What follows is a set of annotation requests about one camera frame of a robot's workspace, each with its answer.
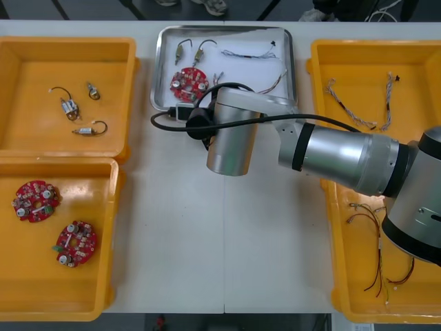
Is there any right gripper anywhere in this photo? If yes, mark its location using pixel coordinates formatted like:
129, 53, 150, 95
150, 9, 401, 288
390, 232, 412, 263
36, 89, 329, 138
185, 107, 213, 141

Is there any round red circuit board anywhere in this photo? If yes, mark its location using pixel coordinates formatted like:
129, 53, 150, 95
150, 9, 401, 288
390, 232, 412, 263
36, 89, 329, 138
12, 179, 60, 224
169, 66, 210, 103
52, 220, 101, 268

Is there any silver solenoid with black cable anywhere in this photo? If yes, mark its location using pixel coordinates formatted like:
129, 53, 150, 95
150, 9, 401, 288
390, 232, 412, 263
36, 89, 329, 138
192, 39, 218, 66

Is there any steel tray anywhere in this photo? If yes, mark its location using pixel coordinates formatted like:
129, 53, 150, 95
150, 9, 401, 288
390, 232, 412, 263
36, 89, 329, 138
150, 24, 299, 113

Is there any brass solenoid with black cable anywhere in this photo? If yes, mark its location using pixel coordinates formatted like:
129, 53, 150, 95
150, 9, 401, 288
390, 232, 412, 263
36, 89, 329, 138
174, 38, 194, 66

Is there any blue-white twisted wire harness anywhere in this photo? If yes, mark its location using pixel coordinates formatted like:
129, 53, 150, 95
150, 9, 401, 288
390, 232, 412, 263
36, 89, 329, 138
220, 40, 287, 63
325, 78, 378, 131
378, 71, 401, 132

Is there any red-black wire harness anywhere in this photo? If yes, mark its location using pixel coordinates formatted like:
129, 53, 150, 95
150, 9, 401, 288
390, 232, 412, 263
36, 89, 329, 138
212, 68, 289, 96

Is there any white sheet liner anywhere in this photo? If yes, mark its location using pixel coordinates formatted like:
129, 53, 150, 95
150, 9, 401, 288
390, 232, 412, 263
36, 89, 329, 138
161, 32, 289, 104

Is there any group of metal solenoids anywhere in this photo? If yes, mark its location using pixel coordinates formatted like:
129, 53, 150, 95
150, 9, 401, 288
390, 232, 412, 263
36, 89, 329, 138
48, 81, 108, 137

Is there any person's foot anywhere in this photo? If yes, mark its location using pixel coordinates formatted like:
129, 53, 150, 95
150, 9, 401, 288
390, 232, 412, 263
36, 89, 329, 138
201, 0, 228, 15
299, 8, 331, 22

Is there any black chair leg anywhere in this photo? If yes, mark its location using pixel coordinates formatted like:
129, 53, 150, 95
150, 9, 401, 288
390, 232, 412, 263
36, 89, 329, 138
127, 0, 147, 21
256, 1, 278, 21

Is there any yellow-orange plastic bin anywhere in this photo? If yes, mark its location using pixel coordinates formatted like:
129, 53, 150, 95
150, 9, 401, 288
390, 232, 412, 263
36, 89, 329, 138
0, 157, 127, 322
318, 179, 441, 325
305, 39, 441, 165
0, 37, 141, 165

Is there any green-yellow wire harness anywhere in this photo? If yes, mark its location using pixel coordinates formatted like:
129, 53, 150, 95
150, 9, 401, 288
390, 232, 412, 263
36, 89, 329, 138
348, 202, 391, 305

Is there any red wire harness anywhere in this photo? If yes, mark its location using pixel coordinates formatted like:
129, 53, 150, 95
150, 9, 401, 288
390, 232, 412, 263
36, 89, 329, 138
346, 212, 383, 297

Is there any white cable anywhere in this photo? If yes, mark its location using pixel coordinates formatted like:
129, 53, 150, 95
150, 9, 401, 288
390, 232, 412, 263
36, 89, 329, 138
368, 0, 404, 22

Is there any red-yellow wire harness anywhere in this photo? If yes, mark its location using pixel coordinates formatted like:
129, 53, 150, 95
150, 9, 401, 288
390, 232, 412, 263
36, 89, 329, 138
373, 205, 416, 286

